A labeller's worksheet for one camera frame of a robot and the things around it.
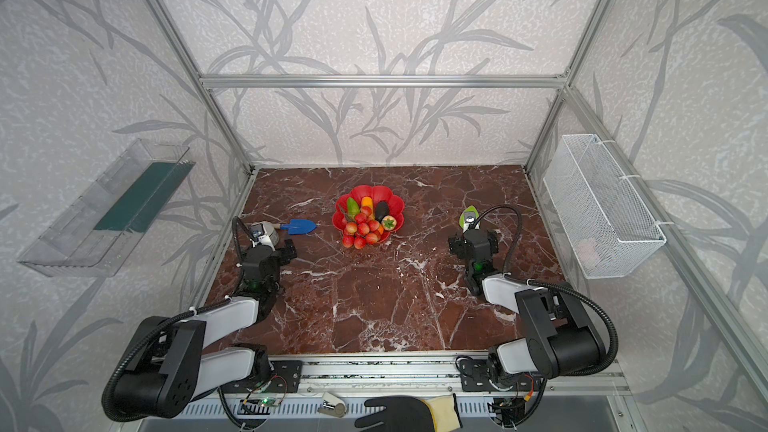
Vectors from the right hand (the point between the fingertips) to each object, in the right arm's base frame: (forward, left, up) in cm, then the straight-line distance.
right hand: (474, 222), depth 93 cm
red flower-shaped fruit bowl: (+16, +32, -6) cm, 37 cm away
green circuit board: (-46, +56, -8) cm, 73 cm away
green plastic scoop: (+12, -2, -9) cm, 15 cm away
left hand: (-4, +61, +3) cm, 61 cm away
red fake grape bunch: (-3, +36, 0) cm, 36 cm away
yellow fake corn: (+13, +35, -5) cm, 38 cm away
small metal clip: (-47, +39, -5) cm, 61 cm away
